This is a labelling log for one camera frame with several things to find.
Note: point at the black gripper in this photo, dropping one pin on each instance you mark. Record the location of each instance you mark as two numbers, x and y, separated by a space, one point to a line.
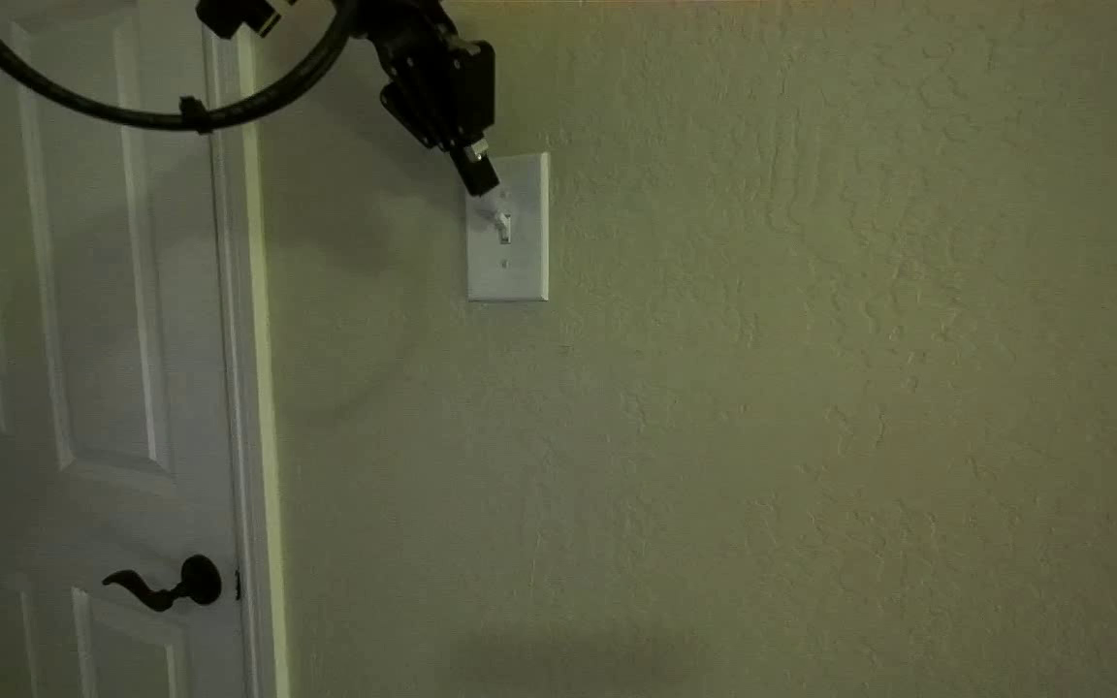
432 68

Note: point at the white panelled door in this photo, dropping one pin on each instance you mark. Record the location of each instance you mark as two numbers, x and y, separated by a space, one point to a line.
83 368

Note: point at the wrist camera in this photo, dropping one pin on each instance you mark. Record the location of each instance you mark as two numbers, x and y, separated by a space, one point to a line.
234 14

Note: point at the white light switch plate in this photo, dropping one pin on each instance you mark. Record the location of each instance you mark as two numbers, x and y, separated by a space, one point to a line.
524 262

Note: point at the white door frame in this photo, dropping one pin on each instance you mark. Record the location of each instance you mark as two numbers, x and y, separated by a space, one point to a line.
258 388

